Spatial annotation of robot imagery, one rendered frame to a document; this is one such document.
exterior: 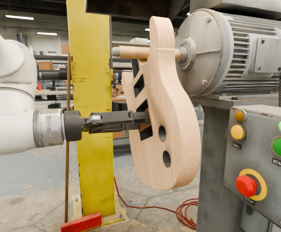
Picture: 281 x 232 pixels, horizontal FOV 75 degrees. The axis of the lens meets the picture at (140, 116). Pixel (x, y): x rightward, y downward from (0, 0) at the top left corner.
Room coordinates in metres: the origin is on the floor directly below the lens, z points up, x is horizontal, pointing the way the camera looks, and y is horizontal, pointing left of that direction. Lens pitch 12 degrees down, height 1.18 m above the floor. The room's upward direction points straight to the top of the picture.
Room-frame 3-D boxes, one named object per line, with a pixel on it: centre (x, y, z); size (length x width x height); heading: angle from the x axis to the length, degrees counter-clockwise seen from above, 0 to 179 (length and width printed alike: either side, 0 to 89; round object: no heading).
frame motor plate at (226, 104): (0.67, -0.38, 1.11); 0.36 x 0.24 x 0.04; 110
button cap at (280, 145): (0.29, -0.24, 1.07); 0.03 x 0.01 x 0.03; 20
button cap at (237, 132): (0.37, -0.21, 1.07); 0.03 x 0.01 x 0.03; 20
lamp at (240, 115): (0.37, -0.20, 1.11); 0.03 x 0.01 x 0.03; 20
